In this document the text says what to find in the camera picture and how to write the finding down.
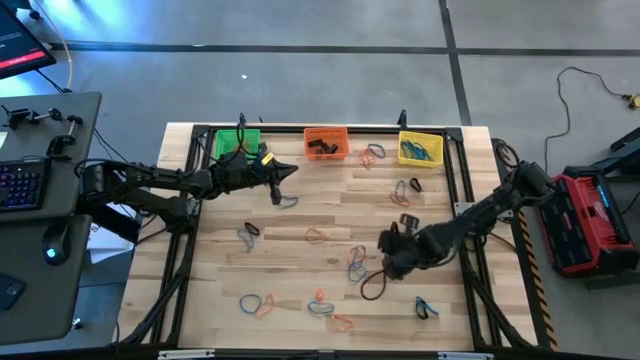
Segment black phone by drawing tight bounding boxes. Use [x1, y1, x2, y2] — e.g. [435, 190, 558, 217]
[0, 272, 27, 312]

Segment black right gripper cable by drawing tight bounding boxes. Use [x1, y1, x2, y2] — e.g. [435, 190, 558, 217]
[359, 268, 389, 302]

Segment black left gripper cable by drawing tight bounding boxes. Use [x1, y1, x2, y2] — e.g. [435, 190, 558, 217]
[197, 112, 266, 164]

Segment black yellow hazard tape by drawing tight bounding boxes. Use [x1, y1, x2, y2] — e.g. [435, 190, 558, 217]
[494, 138, 560, 352]

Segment orange plastic basket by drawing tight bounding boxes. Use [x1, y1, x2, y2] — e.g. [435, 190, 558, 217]
[303, 126, 350, 162]

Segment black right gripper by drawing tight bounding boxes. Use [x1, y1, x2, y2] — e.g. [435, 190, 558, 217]
[378, 222, 449, 280]

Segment yellow plastic basket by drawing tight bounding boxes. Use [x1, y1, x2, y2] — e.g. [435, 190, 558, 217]
[397, 130, 445, 169]

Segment black computer monitor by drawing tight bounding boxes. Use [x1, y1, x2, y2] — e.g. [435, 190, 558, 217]
[0, 0, 58, 81]

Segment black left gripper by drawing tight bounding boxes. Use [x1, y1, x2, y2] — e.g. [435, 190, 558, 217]
[210, 151, 300, 200]

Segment black backlit keyboard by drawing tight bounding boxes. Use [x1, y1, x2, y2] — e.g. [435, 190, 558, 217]
[0, 157, 52, 215]

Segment green plastic basket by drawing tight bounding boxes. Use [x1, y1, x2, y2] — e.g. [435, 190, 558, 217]
[214, 128, 262, 164]

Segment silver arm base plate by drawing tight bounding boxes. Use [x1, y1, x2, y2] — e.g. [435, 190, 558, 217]
[452, 200, 515, 220]

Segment silver table bracket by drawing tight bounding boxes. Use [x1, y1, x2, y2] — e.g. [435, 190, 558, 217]
[157, 348, 216, 360]
[437, 351, 495, 360]

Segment tan cable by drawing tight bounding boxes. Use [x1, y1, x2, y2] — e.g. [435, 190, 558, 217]
[32, 0, 75, 92]

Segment red black tool case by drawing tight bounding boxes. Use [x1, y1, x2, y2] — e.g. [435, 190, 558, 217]
[534, 167, 640, 279]

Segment black desk clamp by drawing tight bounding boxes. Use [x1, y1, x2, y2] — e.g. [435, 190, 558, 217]
[46, 115, 85, 162]
[1, 106, 85, 130]

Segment grey desk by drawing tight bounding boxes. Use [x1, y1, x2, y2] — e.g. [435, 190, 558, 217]
[0, 91, 104, 347]

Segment black floor cable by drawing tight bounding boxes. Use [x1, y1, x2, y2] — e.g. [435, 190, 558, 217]
[543, 65, 630, 162]

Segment black metal stand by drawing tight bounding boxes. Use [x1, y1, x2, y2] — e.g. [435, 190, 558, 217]
[592, 125, 640, 177]

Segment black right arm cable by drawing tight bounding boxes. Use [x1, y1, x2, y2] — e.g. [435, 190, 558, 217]
[493, 140, 522, 170]

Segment black computer mouse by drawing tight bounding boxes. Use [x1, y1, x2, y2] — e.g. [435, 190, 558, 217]
[41, 221, 72, 267]

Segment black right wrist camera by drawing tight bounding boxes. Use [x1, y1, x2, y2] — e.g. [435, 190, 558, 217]
[398, 213, 420, 235]

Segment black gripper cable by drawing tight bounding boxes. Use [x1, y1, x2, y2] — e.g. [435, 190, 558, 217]
[197, 112, 266, 164]
[359, 268, 389, 302]

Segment white paper sheet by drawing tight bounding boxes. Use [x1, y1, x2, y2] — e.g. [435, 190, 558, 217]
[85, 222, 135, 269]

